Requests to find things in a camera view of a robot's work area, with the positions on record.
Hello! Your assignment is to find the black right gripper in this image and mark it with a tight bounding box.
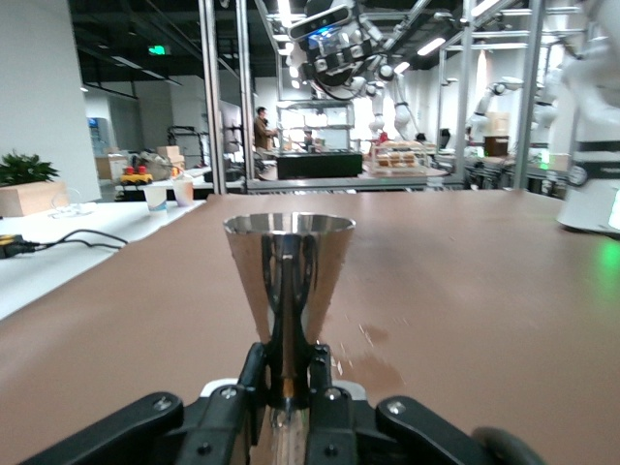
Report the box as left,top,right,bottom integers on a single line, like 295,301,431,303
299,28,380,99

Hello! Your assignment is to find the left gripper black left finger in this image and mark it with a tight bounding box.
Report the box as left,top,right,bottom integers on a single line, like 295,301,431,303
18,341,270,465

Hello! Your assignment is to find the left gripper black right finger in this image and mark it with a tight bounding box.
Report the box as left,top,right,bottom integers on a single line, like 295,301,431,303
306,342,485,465

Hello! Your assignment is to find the clear glass measuring beaker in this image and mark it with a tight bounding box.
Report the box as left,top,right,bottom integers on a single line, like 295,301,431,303
317,33,354,58

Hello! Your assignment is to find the white paper cup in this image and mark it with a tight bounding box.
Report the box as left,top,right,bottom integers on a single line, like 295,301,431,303
142,185,169,215
171,177,196,208

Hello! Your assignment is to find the large spilled liquid puddle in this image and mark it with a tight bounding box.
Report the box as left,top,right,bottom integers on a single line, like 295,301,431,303
331,309,418,393

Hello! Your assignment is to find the person in brown jacket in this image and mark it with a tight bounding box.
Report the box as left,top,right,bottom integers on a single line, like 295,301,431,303
252,106,278,152

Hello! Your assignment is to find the long black box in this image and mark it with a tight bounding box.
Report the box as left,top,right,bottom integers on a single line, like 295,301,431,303
276,150,364,181

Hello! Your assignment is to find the clear tray of bread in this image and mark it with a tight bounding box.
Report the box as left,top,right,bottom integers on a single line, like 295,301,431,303
369,139,431,177

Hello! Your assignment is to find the brown table mat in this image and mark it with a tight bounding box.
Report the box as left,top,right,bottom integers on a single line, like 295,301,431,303
0,188,620,465

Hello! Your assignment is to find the white side table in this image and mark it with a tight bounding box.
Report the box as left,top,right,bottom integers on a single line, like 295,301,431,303
0,193,210,322

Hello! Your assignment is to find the wooden planter box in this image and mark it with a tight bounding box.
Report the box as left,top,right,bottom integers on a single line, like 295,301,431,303
0,180,70,218

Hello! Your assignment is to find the green potted plant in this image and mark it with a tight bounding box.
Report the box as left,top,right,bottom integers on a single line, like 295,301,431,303
0,150,60,188

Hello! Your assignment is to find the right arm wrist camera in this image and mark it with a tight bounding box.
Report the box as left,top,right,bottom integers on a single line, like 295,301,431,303
287,4,358,41

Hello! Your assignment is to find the aluminium frame post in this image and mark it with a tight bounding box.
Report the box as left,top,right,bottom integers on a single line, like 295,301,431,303
234,0,258,181
197,0,230,196

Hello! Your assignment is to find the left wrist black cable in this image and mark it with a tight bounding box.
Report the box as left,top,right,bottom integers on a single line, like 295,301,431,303
470,424,551,465

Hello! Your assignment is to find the black power cable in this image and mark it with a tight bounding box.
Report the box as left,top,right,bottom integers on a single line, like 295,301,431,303
0,228,130,259

